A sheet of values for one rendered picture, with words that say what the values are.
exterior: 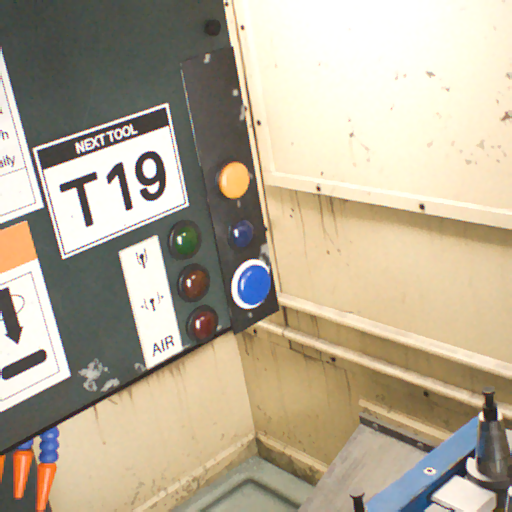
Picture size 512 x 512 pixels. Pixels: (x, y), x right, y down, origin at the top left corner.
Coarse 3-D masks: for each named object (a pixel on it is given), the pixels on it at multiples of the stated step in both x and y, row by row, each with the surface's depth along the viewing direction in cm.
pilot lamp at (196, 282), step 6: (198, 270) 60; (192, 276) 60; (198, 276) 60; (204, 276) 60; (186, 282) 59; (192, 282) 60; (198, 282) 60; (204, 282) 60; (186, 288) 60; (192, 288) 60; (198, 288) 60; (204, 288) 60; (192, 294) 60; (198, 294) 60
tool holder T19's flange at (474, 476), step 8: (472, 464) 102; (472, 472) 101; (472, 480) 101; (480, 480) 100; (488, 480) 99; (496, 480) 99; (504, 480) 99; (488, 488) 100; (496, 488) 99; (504, 488) 100; (504, 496) 100
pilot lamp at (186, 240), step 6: (186, 228) 59; (192, 228) 59; (180, 234) 58; (186, 234) 58; (192, 234) 59; (180, 240) 58; (186, 240) 58; (192, 240) 59; (180, 246) 58; (186, 246) 59; (192, 246) 59; (180, 252) 59; (186, 252) 59; (192, 252) 59
